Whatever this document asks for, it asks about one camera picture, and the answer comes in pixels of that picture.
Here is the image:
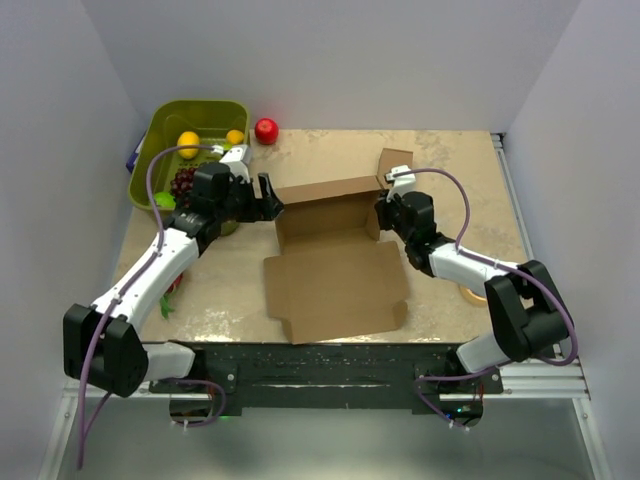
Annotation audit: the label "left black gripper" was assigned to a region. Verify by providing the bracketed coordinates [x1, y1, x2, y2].
[216, 174, 284, 224]

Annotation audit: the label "brown cardboard box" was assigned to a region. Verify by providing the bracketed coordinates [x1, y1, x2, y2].
[264, 176, 410, 344]

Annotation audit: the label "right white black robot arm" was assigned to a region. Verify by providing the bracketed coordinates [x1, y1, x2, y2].
[375, 190, 578, 393]

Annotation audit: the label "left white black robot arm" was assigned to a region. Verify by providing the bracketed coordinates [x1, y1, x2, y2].
[63, 161, 284, 398]

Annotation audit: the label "small closed cardboard box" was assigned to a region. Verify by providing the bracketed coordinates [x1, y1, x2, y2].
[376, 148, 413, 188]

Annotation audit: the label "red apple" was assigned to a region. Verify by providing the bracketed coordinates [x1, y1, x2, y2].
[254, 117, 280, 145]

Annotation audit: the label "small orange fruit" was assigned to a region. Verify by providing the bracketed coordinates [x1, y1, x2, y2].
[225, 129, 245, 148]

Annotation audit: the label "dark purple grapes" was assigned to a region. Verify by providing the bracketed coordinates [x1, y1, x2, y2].
[170, 168, 196, 200]

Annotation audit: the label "masking tape roll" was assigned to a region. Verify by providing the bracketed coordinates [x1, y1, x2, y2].
[459, 285, 487, 306]

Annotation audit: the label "yellow lemon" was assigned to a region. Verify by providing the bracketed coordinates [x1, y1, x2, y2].
[176, 131, 200, 160]

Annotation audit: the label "green plastic basket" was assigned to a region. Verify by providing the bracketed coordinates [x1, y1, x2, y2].
[128, 99, 250, 214]

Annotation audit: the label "pink dragon fruit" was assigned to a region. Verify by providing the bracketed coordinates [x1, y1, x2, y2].
[159, 273, 184, 320]

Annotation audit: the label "blue white booklet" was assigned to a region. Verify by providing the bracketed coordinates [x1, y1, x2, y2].
[125, 132, 146, 174]

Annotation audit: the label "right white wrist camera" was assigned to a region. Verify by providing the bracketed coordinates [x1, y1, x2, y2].
[384, 165, 416, 202]

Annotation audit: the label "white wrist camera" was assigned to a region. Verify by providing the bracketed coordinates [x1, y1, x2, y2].
[384, 165, 416, 202]
[220, 144, 252, 183]

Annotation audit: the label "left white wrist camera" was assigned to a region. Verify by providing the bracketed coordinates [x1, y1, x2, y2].
[220, 144, 252, 183]

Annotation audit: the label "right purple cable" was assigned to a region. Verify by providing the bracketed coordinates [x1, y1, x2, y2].
[409, 168, 579, 367]

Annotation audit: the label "purple cable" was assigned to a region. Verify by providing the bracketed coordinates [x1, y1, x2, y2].
[76, 144, 226, 470]
[409, 168, 579, 367]

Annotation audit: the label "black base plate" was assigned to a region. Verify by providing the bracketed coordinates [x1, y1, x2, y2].
[150, 342, 503, 426]

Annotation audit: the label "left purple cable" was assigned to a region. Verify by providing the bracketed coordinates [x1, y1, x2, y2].
[76, 144, 226, 470]

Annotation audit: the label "aluminium frame rail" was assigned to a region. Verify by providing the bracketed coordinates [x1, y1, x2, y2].
[37, 130, 616, 480]

